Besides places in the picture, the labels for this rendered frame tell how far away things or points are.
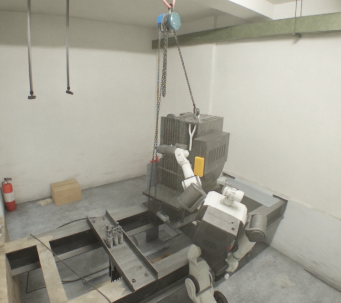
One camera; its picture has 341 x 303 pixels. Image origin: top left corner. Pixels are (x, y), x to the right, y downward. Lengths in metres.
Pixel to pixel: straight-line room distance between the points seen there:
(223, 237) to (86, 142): 3.17
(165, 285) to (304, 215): 1.69
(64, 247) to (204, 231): 1.42
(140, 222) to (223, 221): 1.39
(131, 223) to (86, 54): 2.67
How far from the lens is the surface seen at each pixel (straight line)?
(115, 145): 4.27
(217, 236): 1.33
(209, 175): 2.06
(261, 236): 1.40
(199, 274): 1.84
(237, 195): 1.35
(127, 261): 1.87
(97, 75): 3.97
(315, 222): 2.88
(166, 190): 2.30
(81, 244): 2.38
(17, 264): 2.36
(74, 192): 3.92
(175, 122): 2.10
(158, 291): 2.00
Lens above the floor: 1.98
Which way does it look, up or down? 14 degrees down
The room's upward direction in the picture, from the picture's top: 2 degrees clockwise
